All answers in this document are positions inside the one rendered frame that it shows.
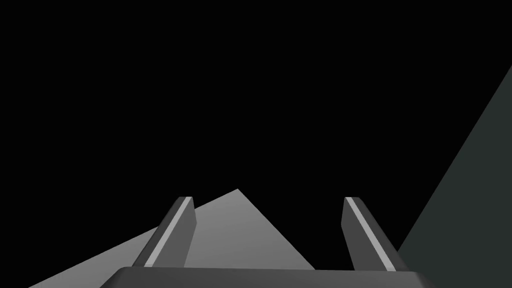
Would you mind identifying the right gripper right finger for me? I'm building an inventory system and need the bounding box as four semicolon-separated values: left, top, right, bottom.
340;196;410;273

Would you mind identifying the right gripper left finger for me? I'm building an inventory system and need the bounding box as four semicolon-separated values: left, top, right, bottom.
131;195;198;269

